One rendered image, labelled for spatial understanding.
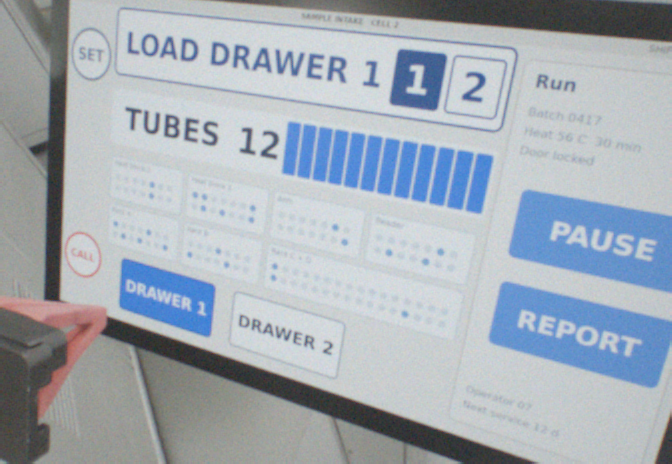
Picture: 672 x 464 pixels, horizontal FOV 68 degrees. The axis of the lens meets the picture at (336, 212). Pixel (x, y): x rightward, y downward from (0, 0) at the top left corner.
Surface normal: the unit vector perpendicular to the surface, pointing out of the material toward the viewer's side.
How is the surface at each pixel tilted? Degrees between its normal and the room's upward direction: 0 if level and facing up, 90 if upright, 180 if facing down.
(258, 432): 0
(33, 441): 90
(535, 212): 50
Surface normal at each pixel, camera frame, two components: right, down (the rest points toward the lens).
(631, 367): -0.33, 0.15
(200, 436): -0.11, -0.65
